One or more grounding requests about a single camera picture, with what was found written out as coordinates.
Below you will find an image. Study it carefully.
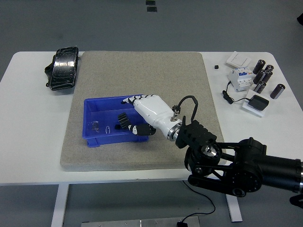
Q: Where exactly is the grey-brown mat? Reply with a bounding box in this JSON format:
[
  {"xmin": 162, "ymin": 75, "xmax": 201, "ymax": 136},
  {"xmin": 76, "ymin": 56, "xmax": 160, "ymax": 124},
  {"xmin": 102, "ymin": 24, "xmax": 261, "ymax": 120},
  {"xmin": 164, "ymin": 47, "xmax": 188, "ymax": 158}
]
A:
[{"xmin": 59, "ymin": 51, "xmax": 225, "ymax": 171}]

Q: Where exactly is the blue plastic bin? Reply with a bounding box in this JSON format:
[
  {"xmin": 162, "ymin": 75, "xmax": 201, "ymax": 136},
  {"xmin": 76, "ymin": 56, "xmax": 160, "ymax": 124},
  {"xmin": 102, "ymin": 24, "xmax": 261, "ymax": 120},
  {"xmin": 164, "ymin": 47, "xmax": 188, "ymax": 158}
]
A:
[{"xmin": 83, "ymin": 94, "xmax": 150, "ymax": 148}]

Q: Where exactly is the white table leg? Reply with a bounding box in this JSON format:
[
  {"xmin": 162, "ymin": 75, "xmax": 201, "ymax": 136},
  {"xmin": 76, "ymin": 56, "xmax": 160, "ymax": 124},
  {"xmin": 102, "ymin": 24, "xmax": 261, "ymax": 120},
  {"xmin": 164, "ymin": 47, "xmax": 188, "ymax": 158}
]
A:
[
  {"xmin": 224, "ymin": 194, "xmax": 243, "ymax": 222},
  {"xmin": 51, "ymin": 183, "xmax": 70, "ymax": 227}
]

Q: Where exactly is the large black gear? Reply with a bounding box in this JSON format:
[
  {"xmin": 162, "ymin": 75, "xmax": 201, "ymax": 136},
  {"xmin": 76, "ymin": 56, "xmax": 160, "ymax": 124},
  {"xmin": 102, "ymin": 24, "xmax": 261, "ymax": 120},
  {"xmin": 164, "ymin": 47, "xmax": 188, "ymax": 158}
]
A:
[{"xmin": 117, "ymin": 113, "xmax": 130, "ymax": 130}]

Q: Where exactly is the grey metal floor plate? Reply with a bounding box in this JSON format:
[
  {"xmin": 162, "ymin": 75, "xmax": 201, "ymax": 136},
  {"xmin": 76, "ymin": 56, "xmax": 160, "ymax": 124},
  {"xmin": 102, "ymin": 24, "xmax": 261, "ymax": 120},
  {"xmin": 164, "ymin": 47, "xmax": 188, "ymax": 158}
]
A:
[{"xmin": 81, "ymin": 216, "xmax": 200, "ymax": 227}]

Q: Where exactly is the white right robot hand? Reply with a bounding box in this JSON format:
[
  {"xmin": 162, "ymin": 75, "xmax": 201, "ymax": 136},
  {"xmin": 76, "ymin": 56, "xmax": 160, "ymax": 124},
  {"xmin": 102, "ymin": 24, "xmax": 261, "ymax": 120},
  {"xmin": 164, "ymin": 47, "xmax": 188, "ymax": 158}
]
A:
[{"xmin": 120, "ymin": 94, "xmax": 183, "ymax": 137}]

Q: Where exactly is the black adapter cord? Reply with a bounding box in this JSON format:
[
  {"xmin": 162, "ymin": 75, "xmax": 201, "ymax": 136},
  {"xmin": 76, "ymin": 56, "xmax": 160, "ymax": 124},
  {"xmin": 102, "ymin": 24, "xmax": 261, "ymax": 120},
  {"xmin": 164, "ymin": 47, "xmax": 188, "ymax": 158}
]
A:
[{"xmin": 222, "ymin": 81, "xmax": 249, "ymax": 105}]

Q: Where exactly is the white wall switch plate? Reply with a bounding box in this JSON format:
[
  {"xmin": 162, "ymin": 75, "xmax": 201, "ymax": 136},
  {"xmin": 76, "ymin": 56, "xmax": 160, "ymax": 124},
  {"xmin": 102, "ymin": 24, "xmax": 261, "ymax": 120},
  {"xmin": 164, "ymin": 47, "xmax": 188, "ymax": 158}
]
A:
[{"xmin": 226, "ymin": 51, "xmax": 252, "ymax": 68}]

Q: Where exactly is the black shiny wrapped bundle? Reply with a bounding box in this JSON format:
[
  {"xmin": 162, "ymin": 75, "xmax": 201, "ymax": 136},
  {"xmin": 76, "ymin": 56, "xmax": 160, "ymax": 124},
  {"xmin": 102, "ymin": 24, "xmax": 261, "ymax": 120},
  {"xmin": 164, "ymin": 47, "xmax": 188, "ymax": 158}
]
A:
[{"xmin": 44, "ymin": 46, "xmax": 80, "ymax": 92}]

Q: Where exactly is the black power adapter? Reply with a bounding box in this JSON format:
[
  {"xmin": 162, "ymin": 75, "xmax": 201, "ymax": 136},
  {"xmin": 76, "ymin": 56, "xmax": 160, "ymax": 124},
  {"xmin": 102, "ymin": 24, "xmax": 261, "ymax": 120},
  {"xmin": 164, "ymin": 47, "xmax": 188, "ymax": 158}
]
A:
[{"xmin": 247, "ymin": 94, "xmax": 270, "ymax": 111}]

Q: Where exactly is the white circuit breaker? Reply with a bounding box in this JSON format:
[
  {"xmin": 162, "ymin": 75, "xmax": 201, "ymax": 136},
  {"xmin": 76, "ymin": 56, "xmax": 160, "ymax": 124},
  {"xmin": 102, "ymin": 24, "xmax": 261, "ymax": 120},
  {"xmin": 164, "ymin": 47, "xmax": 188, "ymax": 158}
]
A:
[{"xmin": 228, "ymin": 66, "xmax": 255, "ymax": 92}]

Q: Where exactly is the black floor cable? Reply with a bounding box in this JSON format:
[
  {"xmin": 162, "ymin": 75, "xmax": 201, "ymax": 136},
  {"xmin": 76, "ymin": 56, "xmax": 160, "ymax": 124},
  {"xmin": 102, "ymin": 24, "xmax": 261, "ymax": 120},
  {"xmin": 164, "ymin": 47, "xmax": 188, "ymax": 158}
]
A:
[{"xmin": 182, "ymin": 181, "xmax": 216, "ymax": 223}]

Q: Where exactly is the white socket panel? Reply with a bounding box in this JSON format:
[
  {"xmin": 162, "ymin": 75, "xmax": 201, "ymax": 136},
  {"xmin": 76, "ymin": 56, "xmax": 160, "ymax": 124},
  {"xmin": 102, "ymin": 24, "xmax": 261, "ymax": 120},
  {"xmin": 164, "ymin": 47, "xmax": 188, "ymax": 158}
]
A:
[{"xmin": 241, "ymin": 89, "xmax": 266, "ymax": 118}]

